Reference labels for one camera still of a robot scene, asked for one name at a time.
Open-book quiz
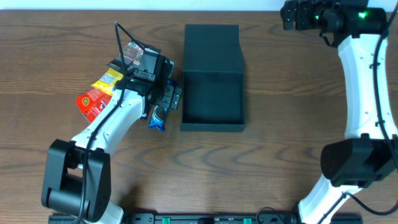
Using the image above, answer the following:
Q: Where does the blue Oreo cookie pack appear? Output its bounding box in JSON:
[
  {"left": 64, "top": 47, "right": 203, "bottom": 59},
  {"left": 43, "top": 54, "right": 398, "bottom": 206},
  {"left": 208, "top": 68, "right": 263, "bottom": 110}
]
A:
[{"left": 147, "top": 79, "right": 178, "bottom": 133}]

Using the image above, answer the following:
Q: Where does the black snack packet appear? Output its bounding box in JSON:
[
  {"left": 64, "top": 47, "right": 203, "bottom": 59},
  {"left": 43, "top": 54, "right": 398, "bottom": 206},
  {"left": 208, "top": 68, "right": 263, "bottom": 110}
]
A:
[{"left": 108, "top": 42, "right": 145, "bottom": 78}]

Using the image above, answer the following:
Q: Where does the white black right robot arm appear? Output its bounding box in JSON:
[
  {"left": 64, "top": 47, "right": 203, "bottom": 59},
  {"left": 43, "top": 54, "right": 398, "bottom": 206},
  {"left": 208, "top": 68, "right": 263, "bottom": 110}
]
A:
[{"left": 280, "top": 0, "right": 397, "bottom": 223}]

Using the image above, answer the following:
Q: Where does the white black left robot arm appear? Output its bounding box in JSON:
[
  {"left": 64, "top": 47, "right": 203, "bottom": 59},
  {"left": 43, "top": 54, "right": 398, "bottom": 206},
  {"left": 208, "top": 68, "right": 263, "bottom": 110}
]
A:
[{"left": 41, "top": 78, "right": 182, "bottom": 223}]

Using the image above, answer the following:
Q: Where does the blue Dairy Milk bar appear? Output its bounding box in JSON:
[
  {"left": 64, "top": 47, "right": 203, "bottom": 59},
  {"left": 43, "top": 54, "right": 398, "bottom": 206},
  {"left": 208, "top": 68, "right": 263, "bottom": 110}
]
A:
[{"left": 140, "top": 105, "right": 152, "bottom": 121}]

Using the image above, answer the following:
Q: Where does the black open gift box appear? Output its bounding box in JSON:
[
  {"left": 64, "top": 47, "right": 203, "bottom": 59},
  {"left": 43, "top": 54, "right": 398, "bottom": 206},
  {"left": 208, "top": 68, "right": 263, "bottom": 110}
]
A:
[{"left": 180, "top": 24, "right": 246, "bottom": 133}]

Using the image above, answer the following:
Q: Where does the yellow snack packet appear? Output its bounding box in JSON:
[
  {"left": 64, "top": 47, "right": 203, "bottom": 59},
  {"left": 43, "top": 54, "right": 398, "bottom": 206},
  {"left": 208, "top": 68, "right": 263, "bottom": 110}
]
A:
[{"left": 91, "top": 68, "right": 123, "bottom": 95}]

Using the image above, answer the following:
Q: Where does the red snack packet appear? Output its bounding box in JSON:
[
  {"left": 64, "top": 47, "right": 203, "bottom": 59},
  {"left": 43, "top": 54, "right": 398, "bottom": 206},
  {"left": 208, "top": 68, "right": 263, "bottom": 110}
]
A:
[{"left": 76, "top": 88, "right": 111, "bottom": 123}]

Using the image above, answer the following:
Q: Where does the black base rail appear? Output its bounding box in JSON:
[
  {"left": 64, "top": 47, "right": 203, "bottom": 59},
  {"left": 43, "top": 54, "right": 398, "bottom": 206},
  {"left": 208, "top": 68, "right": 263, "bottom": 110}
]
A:
[{"left": 48, "top": 213, "right": 363, "bottom": 224}]

